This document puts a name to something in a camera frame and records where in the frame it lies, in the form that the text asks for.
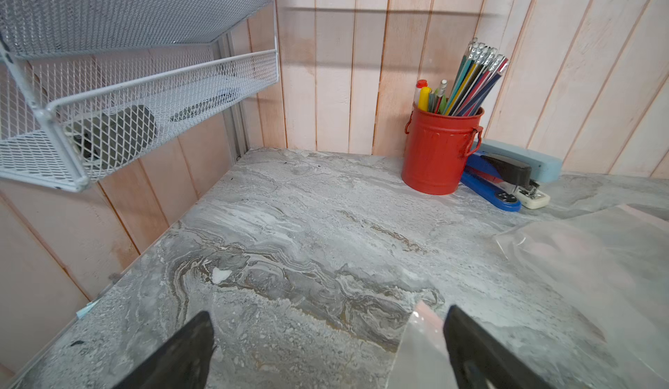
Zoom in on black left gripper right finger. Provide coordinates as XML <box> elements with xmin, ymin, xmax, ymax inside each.
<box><xmin>443</xmin><ymin>305</ymin><xmax>550</xmax><ymax>388</ymax></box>

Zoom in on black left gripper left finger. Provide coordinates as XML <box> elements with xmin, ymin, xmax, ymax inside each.
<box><xmin>113</xmin><ymin>311</ymin><xmax>214</xmax><ymax>389</ymax></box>

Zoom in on clear zipper bag pink zip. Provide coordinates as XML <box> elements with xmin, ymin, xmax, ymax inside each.
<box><xmin>386</xmin><ymin>302</ymin><xmax>457</xmax><ymax>389</ymax></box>

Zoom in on light blue stapler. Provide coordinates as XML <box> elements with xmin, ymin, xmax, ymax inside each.
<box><xmin>480</xmin><ymin>140</ymin><xmax>563</xmax><ymax>209</ymax></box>

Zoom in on red metal pencil bucket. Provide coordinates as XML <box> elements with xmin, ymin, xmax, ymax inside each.
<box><xmin>401</xmin><ymin>106</ymin><xmax>484</xmax><ymax>196</ymax></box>

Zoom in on coloured pencils bunch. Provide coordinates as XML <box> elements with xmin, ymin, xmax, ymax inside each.
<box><xmin>414</xmin><ymin>38</ymin><xmax>510</xmax><ymax>117</ymax></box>

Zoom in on white wire mesh shelf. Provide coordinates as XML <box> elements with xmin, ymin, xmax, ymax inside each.
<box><xmin>1</xmin><ymin>0</ymin><xmax>279</xmax><ymax>192</ymax></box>

